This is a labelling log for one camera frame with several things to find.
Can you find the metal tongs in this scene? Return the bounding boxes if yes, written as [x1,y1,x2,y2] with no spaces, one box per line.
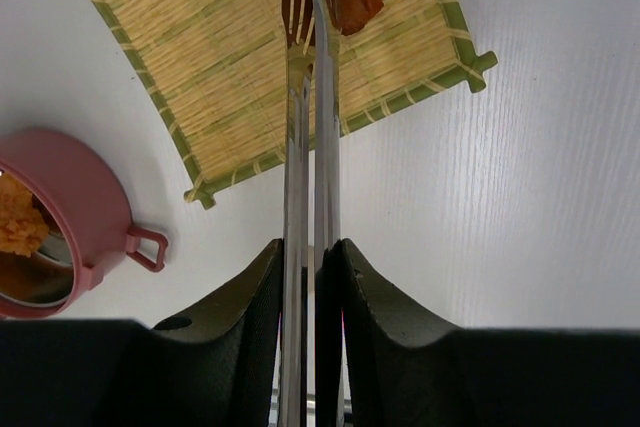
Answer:
[278,0,346,426]

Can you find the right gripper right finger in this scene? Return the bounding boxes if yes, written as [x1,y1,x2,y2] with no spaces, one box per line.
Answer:
[316,239,639,426]

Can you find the pink steel-lined pot with handles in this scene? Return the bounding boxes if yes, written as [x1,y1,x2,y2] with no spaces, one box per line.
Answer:
[1,128,169,319]

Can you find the orange fried food piece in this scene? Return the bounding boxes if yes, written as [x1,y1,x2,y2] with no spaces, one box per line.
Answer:
[1,172,49,257]

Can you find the bamboo serving mat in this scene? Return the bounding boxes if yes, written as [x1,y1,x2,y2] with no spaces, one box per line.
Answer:
[90,0,497,208]

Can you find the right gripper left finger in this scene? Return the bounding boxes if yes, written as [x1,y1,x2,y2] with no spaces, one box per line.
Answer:
[1,239,283,426]

